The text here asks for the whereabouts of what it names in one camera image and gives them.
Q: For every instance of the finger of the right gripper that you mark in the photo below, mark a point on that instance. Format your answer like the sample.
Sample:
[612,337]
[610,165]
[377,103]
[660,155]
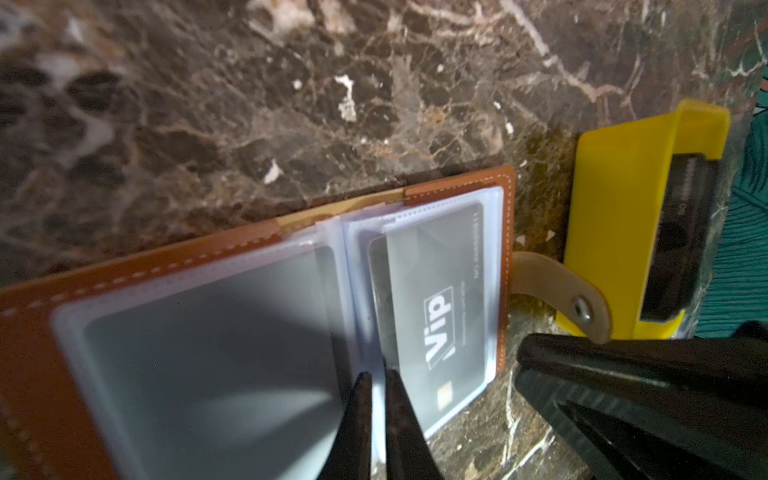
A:
[653,409]

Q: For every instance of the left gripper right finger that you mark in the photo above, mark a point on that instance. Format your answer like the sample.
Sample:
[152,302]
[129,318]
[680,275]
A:
[407,453]

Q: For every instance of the brown leather card holder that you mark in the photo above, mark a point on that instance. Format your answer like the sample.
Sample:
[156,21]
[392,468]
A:
[234,356]

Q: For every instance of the dark credit card stack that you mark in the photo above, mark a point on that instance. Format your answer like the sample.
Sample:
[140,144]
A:
[680,239]

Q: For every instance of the yellow plastic card tray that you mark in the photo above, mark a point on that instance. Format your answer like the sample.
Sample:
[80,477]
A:
[620,179]

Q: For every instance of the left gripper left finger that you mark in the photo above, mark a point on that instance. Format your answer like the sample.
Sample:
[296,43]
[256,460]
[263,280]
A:
[350,455]

